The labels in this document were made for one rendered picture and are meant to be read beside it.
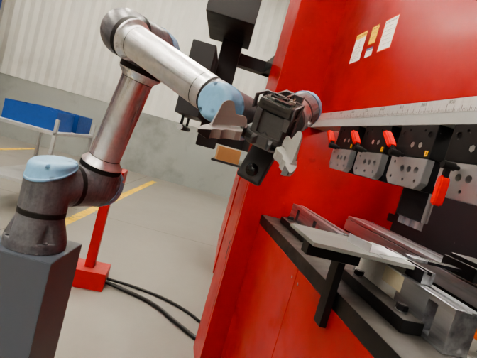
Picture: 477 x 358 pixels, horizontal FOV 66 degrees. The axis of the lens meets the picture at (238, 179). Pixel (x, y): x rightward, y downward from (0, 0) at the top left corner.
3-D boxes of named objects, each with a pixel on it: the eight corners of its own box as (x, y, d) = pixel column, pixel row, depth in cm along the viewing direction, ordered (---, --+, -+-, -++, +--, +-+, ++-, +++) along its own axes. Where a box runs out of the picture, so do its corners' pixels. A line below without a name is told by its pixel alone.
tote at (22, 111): (23, 119, 376) (27, 101, 374) (70, 133, 378) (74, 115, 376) (1, 116, 340) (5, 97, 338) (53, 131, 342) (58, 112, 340)
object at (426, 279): (375, 254, 104) (377, 244, 104) (384, 256, 105) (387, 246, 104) (420, 283, 84) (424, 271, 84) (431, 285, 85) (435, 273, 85)
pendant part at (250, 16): (182, 140, 234) (218, 6, 226) (220, 150, 235) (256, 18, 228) (171, 140, 183) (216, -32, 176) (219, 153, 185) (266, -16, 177)
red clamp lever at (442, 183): (426, 202, 79) (441, 159, 78) (442, 207, 80) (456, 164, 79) (431, 204, 77) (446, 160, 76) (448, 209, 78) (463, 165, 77)
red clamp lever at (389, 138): (384, 128, 103) (392, 150, 96) (397, 131, 104) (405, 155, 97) (380, 132, 104) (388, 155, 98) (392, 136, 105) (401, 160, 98)
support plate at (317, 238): (289, 225, 100) (290, 222, 100) (374, 246, 105) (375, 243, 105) (313, 246, 82) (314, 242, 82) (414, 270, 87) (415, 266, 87)
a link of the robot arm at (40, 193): (6, 200, 92) (18, 148, 91) (55, 200, 104) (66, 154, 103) (33, 216, 86) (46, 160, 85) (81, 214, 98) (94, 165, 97)
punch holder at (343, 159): (327, 167, 143) (340, 126, 141) (347, 172, 144) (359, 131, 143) (344, 171, 128) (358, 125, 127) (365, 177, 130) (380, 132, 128)
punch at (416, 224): (394, 220, 100) (404, 187, 99) (400, 221, 101) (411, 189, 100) (417, 230, 90) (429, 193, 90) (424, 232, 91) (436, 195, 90)
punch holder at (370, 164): (351, 172, 123) (365, 125, 122) (373, 179, 125) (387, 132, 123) (374, 179, 109) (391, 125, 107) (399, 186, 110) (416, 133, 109)
